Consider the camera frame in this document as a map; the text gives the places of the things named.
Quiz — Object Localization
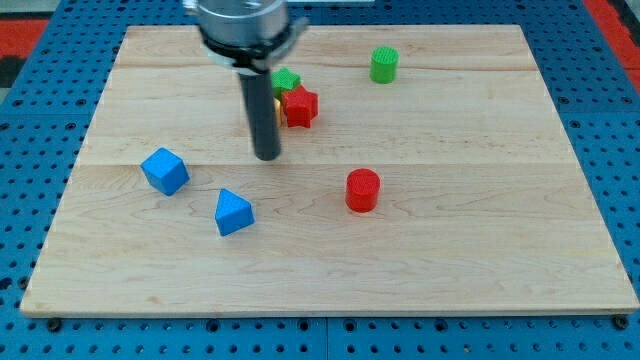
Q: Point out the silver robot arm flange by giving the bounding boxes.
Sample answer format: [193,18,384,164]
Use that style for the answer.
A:
[182,0,309,76]

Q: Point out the yellow hexagon block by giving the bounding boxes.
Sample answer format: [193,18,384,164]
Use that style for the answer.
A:
[274,98,285,127]

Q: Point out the red cylinder block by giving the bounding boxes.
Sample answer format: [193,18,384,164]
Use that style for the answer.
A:
[345,168,381,213]

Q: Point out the red star block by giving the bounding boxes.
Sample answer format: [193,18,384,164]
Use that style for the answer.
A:
[281,85,319,128]

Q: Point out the blue triangle block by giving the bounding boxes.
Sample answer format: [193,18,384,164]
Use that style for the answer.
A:
[214,189,255,236]

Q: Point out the light wooden board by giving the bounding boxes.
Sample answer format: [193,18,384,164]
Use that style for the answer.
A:
[20,25,639,318]

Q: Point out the green star block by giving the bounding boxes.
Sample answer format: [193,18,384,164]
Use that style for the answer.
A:
[271,67,302,100]

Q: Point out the black pusher rod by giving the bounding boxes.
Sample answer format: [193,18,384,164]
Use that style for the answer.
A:
[239,71,281,161]

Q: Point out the green cylinder block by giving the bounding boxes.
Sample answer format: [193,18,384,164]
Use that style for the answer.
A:
[369,46,399,84]

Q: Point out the blue cube block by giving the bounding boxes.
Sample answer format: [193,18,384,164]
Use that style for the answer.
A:
[140,147,190,196]

